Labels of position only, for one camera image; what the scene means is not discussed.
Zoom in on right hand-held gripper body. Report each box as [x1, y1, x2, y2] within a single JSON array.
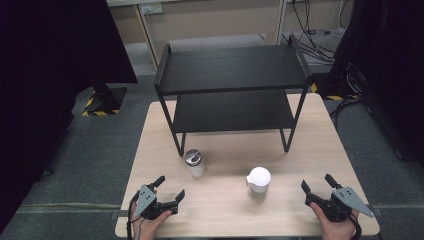
[[311, 186, 375, 224]]

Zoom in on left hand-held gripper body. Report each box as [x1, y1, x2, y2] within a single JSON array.
[[134, 183, 174, 221]]

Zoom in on glass shaker with silver lid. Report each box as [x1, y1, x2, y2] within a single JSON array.
[[184, 148, 206, 179]]

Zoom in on jar with white lid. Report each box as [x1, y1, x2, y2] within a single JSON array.
[[245, 166, 272, 202]]

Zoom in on black two-tier metal rack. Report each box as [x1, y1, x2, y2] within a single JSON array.
[[153, 34, 314, 158]]

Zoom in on person's left hand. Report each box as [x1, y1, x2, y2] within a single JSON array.
[[129, 199, 174, 240]]

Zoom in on person's right hand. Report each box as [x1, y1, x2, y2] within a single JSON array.
[[309, 201, 360, 240]]

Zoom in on stand base with striped tape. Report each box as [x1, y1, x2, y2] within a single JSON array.
[[309, 78, 363, 102], [81, 85, 128, 118]]

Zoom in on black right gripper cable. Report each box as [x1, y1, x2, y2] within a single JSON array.
[[347, 214, 363, 240]]

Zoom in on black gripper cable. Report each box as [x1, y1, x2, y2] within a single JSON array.
[[125, 190, 141, 240], [347, 214, 363, 240]]

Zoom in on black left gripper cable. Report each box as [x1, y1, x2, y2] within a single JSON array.
[[125, 190, 141, 240]]

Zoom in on black wall cables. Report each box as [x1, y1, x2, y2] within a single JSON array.
[[281, 0, 338, 65]]

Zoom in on white hanging cables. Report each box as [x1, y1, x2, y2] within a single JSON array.
[[314, 0, 346, 59]]

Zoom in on white partition post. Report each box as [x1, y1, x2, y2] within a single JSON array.
[[275, 0, 289, 46]]

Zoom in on white wall plate yellow label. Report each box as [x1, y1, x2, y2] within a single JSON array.
[[139, 2, 165, 16]]

